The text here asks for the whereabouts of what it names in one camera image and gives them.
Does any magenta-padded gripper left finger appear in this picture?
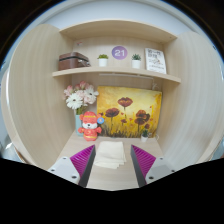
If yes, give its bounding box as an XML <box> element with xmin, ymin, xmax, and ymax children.
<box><xmin>47</xmin><ymin>144</ymin><xmax>97</xmax><ymax>188</ymax></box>

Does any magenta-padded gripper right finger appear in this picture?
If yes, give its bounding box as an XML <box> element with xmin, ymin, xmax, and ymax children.
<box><xmin>130</xmin><ymin>144</ymin><xmax>177</xmax><ymax>188</ymax></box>

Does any cream towel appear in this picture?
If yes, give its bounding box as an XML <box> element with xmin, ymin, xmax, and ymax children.
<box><xmin>93</xmin><ymin>140</ymin><xmax>128</xmax><ymax>170</ymax></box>

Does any small potted plant white pot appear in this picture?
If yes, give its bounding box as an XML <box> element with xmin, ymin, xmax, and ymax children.
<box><xmin>139</xmin><ymin>128</ymin><xmax>150</xmax><ymax>144</ymax></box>

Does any red plush mouse toy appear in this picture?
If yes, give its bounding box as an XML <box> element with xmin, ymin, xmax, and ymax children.
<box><xmin>77</xmin><ymin>111</ymin><xmax>105</xmax><ymax>142</ymax></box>

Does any teal vase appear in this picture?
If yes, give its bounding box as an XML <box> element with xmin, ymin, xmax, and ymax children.
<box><xmin>74</xmin><ymin>113</ymin><xmax>85</xmax><ymax>136</ymax></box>

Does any yellow poppy painting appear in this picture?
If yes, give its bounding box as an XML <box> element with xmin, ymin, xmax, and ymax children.
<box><xmin>96</xmin><ymin>85</ymin><xmax>163</xmax><ymax>139</ymax></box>

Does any pink and white flower bouquet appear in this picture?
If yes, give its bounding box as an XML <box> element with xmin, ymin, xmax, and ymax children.
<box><xmin>63</xmin><ymin>80</ymin><xmax>100</xmax><ymax>116</ymax></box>

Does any white light bar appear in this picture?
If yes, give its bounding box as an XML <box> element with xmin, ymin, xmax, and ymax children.
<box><xmin>98</xmin><ymin>72</ymin><xmax>155</xmax><ymax>81</ymax></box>

